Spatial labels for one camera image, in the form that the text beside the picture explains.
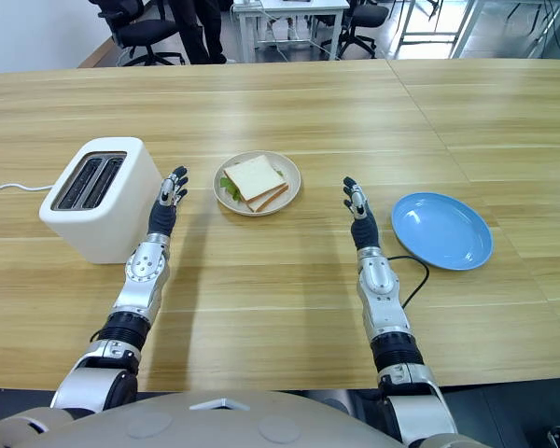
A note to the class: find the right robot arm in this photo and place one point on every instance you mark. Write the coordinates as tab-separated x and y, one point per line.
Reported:
387	303

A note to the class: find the green lettuce leaf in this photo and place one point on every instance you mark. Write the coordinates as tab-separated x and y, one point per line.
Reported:
231	187

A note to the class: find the person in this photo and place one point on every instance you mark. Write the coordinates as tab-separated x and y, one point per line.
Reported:
200	28

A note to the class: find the robot body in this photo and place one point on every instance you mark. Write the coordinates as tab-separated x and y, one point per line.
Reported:
224	422

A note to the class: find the black office chair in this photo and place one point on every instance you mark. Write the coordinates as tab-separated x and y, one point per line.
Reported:
361	23
135	32

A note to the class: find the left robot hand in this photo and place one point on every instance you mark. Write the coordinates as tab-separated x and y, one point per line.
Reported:
163	215

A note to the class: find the beige plate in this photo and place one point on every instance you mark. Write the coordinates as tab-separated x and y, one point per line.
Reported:
289	177

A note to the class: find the cream toaster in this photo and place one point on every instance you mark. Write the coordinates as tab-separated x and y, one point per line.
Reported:
102	200

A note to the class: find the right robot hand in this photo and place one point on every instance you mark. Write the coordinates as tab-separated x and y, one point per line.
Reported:
365	228

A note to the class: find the bread slice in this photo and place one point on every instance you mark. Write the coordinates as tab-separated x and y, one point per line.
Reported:
254	177
270	198

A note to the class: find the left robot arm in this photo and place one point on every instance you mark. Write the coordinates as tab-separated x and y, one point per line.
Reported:
140	284

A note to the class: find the blue plate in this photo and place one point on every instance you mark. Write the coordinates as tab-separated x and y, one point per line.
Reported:
441	231

